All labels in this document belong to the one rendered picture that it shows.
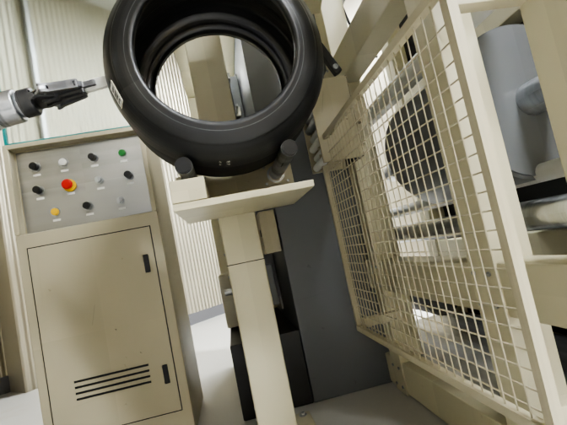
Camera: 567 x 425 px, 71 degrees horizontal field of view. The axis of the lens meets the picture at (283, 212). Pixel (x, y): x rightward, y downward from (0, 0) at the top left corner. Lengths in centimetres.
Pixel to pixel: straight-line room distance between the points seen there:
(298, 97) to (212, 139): 25
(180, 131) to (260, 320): 70
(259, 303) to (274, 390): 29
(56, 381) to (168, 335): 44
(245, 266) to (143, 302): 52
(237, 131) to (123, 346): 106
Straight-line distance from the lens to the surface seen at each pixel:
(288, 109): 108
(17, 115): 129
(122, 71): 113
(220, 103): 150
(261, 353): 143
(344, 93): 150
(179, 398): 179
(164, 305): 173
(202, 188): 104
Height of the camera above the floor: 64
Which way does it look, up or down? 5 degrees up
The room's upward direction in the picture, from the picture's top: 12 degrees counter-clockwise
